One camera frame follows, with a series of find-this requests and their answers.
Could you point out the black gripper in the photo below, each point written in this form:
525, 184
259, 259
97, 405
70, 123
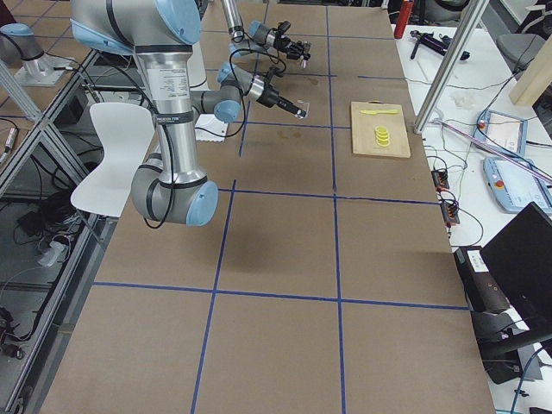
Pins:
270, 97
285, 43

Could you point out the clear glass cup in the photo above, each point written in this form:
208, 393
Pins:
302, 109

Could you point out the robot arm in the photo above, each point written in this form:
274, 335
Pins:
261, 38
170, 186

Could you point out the wooden cutting board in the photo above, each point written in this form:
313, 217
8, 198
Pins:
363, 134

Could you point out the yellow plastic knife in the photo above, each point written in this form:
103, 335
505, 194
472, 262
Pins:
379, 112

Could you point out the back lemon slice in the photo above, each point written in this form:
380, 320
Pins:
381, 127

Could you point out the lemon slice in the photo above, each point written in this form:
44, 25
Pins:
381, 127
383, 143
383, 139
381, 134

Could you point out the front lemon slice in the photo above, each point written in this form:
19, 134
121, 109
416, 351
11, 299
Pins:
383, 143

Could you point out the red bottle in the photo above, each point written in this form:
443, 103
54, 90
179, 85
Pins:
403, 18

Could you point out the white plastic chair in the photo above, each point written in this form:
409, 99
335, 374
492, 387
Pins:
125, 131

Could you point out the upper teach pendant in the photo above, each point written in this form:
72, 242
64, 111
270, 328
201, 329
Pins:
507, 134

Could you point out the teach pendant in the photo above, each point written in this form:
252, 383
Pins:
514, 188
507, 134

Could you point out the lower teach pendant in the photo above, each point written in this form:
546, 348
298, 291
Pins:
514, 188

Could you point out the black box device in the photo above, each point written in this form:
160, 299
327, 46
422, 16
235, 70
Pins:
480, 286

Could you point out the black monitor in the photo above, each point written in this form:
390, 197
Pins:
519, 259

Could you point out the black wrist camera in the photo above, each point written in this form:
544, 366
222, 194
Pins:
283, 27

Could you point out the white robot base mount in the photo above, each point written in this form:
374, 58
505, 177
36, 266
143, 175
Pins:
208, 128

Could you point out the aluminium camera post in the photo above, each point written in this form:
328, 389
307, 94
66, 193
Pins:
468, 24

